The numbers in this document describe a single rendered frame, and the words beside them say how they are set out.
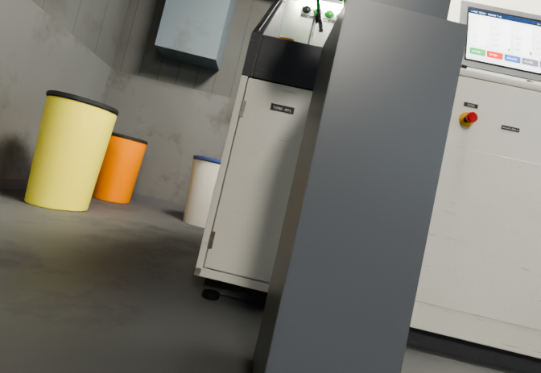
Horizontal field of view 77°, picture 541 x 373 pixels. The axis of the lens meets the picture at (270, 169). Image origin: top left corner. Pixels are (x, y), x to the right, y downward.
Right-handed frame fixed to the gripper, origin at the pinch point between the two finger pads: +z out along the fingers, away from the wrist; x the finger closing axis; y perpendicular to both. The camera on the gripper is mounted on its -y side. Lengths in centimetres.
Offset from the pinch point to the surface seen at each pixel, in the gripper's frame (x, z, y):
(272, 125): -10, 32, 51
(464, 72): 45, 43, 9
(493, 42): 52, 47, -36
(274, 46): -8.0, 9.0, 33.5
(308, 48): 1.9, 14.5, 28.5
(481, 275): 44, 100, 49
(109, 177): -237, 64, 3
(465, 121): 44, 56, 20
